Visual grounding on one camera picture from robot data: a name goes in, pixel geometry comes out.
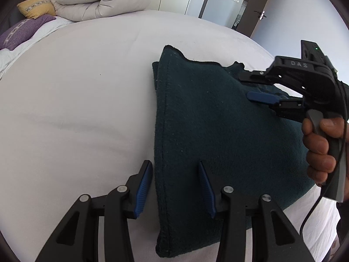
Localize dark green knit sweater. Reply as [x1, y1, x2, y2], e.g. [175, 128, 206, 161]
[153, 46, 312, 258]

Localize yellow patterned pillow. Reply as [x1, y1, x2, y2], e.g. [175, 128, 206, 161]
[17, 0, 56, 19]

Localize white bed mattress sheet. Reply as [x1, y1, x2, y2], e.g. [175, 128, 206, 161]
[0, 10, 341, 262]

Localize white pillow under cushions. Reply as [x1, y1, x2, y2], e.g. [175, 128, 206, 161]
[1, 17, 72, 78]

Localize person's right hand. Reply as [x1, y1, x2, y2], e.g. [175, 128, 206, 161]
[302, 118, 348, 186]

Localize dark brown door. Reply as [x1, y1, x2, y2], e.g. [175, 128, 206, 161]
[199, 0, 282, 37]

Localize right dark sleeve forearm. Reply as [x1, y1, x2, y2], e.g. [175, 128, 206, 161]
[331, 200, 349, 262]

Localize purple patterned pillow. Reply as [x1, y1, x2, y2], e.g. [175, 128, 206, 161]
[1, 14, 56, 51]

